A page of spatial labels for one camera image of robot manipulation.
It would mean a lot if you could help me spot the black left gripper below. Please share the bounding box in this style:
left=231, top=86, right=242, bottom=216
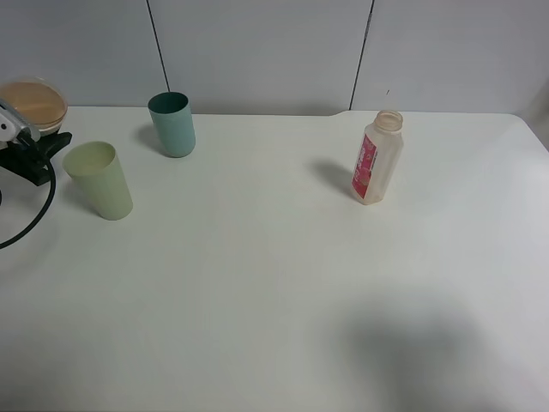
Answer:
left=1, top=131, right=72, bottom=185

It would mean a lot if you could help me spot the blue-sleeved clear cup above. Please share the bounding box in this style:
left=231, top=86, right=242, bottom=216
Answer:
left=1, top=76, right=68, bottom=136

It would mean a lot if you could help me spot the pink-labelled plastic drink bottle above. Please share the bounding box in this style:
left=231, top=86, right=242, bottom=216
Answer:
left=352, top=110, right=404, bottom=205

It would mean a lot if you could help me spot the light green plastic cup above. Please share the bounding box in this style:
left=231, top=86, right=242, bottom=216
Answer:
left=63, top=141, right=133, bottom=221

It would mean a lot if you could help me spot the teal green plastic cup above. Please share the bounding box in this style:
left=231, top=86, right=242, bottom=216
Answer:
left=148, top=92, right=196, bottom=158

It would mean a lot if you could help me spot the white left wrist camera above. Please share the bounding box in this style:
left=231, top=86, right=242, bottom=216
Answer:
left=0, top=100, right=40, bottom=149

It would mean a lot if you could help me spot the black left camera cable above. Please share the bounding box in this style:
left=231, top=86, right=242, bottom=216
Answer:
left=0, top=136, right=57, bottom=250

